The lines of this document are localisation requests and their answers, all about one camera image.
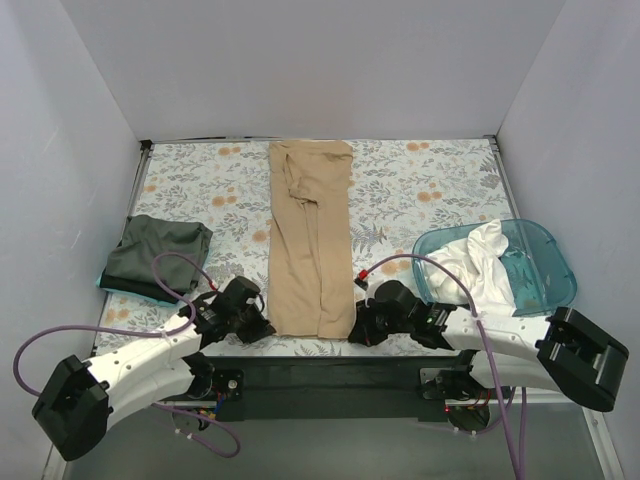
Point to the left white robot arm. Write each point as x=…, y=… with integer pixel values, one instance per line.
x=83, y=399

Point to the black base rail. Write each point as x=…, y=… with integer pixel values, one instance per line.
x=270, y=388

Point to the teal plastic basket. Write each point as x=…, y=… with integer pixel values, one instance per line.
x=540, y=277

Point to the white t shirt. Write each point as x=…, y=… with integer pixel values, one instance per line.
x=475, y=261

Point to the tan t shirt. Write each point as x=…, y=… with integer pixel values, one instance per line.
x=310, y=291

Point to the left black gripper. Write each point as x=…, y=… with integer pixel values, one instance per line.
x=255, y=326

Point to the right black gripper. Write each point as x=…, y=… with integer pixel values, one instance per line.
x=365, y=326

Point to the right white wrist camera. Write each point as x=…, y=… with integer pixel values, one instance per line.
x=362, y=280

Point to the floral table cloth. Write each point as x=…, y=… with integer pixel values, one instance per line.
x=398, y=190

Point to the dark grey folded t shirt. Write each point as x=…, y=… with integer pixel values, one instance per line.
x=148, y=247

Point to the black folded t shirt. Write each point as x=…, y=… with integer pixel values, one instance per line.
x=135, y=289

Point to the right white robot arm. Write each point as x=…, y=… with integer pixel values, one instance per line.
x=564, y=352

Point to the teal folded t shirt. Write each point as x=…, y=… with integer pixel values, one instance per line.
x=130, y=295

